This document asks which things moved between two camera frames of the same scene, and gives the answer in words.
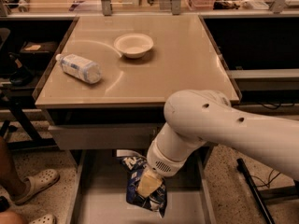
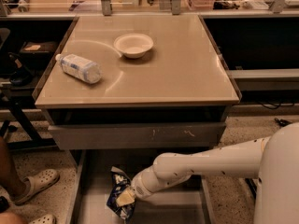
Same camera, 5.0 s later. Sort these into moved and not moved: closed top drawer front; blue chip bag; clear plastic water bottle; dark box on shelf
Moved: blue chip bag
Not moved: closed top drawer front; dark box on shelf; clear plastic water bottle
